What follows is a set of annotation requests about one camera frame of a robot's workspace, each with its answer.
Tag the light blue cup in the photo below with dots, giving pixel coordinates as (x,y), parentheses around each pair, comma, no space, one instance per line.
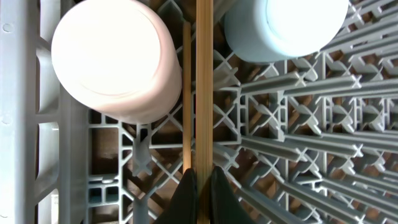
(260,31)

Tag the grey dishwasher rack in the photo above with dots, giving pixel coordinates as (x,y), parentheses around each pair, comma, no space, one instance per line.
(311,139)

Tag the pink cup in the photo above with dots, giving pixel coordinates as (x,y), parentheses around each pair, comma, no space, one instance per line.
(118,58)

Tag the wooden chopstick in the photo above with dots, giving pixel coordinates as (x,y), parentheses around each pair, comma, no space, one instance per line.
(204,106)
(187,157)

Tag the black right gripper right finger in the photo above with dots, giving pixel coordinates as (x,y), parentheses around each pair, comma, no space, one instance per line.
(225,207)

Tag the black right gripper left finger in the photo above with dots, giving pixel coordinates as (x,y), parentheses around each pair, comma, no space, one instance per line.
(183,205)

